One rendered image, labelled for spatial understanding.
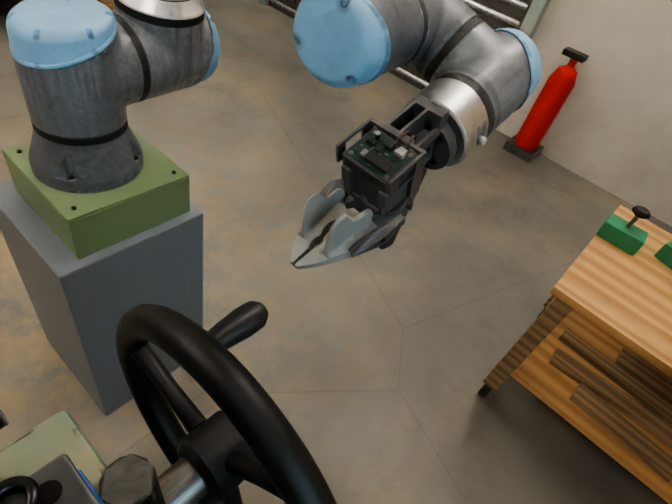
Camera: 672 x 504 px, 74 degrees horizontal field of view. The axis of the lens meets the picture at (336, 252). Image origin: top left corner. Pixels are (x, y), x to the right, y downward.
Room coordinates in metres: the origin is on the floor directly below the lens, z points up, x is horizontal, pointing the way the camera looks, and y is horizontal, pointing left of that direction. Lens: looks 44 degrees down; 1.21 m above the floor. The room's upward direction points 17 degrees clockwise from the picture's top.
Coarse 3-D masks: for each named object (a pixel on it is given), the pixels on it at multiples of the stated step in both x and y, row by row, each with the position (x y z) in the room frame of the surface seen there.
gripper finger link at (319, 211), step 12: (336, 192) 0.37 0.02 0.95; (312, 204) 0.33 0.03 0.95; (324, 204) 0.35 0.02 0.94; (336, 204) 0.37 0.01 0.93; (312, 216) 0.34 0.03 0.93; (324, 216) 0.35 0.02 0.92; (336, 216) 0.36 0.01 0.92; (300, 228) 0.34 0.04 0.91; (312, 228) 0.34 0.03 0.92; (324, 228) 0.34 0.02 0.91; (300, 240) 0.32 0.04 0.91; (312, 240) 0.33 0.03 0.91; (300, 252) 0.31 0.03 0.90
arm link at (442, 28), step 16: (432, 0) 0.55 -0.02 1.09; (448, 0) 0.58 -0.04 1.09; (432, 16) 0.54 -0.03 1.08; (448, 16) 0.56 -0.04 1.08; (464, 16) 0.57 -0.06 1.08; (432, 32) 0.54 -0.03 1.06; (448, 32) 0.55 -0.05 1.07; (464, 32) 0.55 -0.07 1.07; (432, 48) 0.54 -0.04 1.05; (448, 48) 0.54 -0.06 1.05; (416, 64) 0.56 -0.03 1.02; (432, 64) 0.54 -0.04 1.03
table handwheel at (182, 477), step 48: (144, 336) 0.17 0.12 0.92; (192, 336) 0.16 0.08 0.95; (144, 384) 0.20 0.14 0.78; (240, 384) 0.13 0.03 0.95; (192, 432) 0.15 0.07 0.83; (240, 432) 0.11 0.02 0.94; (288, 432) 0.12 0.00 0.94; (192, 480) 0.11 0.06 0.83; (240, 480) 0.13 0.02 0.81; (288, 480) 0.10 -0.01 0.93
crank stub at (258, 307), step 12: (240, 312) 0.20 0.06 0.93; (252, 312) 0.21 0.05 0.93; (264, 312) 0.21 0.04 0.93; (216, 324) 0.19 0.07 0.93; (228, 324) 0.19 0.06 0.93; (240, 324) 0.19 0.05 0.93; (252, 324) 0.20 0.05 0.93; (264, 324) 0.21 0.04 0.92; (216, 336) 0.18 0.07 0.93; (228, 336) 0.18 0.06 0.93; (240, 336) 0.19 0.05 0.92; (228, 348) 0.18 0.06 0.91
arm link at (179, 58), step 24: (120, 0) 0.73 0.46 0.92; (144, 0) 0.73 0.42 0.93; (168, 0) 0.75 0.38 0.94; (192, 0) 0.79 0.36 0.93; (144, 24) 0.72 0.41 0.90; (168, 24) 0.74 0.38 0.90; (192, 24) 0.77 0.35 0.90; (144, 48) 0.70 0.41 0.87; (168, 48) 0.74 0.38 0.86; (192, 48) 0.78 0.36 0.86; (216, 48) 0.84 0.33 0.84; (168, 72) 0.73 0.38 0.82; (192, 72) 0.78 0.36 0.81
